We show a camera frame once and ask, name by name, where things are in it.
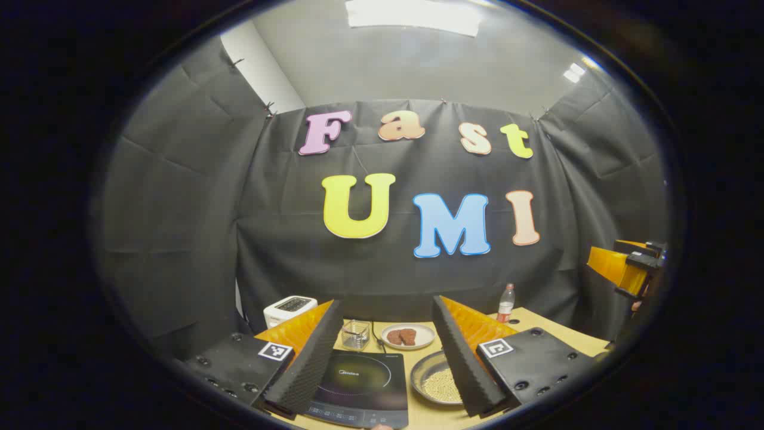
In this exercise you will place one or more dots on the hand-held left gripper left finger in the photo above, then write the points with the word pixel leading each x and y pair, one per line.
pixel 310 358

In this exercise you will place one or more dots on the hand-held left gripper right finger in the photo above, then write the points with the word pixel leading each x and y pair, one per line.
pixel 462 364

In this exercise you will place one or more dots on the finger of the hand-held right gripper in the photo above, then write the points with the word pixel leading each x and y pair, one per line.
pixel 618 269

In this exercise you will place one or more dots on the black induction cooktop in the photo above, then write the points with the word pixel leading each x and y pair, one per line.
pixel 358 382

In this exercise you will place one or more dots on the pile of soybeans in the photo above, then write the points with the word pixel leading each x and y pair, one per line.
pixel 444 387

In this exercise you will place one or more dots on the white round plate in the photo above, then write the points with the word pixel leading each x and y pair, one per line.
pixel 425 335

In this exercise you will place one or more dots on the white toaster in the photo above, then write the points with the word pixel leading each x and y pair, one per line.
pixel 286 310

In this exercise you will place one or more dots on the red meat piece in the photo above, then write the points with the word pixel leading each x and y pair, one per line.
pixel 401 337

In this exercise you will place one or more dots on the clear plastic water bottle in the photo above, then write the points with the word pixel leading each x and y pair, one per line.
pixel 505 304

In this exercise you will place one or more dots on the black backdrop cloth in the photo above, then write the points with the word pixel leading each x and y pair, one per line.
pixel 179 209

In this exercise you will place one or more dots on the small ceiling light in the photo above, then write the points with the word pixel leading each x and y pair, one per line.
pixel 574 73

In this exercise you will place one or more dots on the large ceiling light panel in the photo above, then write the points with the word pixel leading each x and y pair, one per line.
pixel 412 15

